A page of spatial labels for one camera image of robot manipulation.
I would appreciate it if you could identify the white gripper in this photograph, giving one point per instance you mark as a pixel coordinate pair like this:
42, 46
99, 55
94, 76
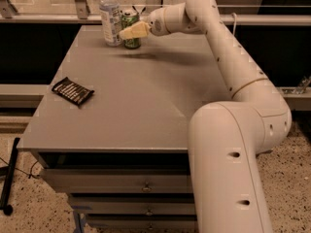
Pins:
156, 22

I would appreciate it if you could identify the green soda can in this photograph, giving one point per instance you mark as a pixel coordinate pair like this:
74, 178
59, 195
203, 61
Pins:
129, 17

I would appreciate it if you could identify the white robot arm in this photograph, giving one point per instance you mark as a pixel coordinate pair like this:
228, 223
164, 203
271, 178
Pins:
225, 137

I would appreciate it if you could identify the clear plastic water bottle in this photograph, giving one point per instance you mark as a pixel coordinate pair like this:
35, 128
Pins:
111, 21

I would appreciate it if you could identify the black snack packet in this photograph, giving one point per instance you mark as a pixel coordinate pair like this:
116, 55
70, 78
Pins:
72, 92

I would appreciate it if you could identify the grey drawer cabinet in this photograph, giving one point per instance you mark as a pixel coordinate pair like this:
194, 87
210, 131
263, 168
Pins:
138, 115

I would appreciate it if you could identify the top grey drawer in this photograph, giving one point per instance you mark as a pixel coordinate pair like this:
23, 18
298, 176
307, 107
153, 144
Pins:
117, 181

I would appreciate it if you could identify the grey drawer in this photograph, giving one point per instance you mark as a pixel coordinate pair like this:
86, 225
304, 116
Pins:
117, 181
142, 222
148, 206

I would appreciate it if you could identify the middle grey drawer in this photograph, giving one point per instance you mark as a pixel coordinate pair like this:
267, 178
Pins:
148, 206

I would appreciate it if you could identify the black stand leg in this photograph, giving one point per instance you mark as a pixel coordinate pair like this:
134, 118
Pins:
7, 172

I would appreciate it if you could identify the bottom grey drawer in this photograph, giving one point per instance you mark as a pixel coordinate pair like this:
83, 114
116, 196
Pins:
142, 222

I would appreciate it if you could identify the metal railing frame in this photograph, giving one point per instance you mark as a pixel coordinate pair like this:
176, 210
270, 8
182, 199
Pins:
240, 12

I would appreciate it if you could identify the metal bracket on ledge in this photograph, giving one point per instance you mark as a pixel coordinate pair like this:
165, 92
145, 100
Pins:
300, 88

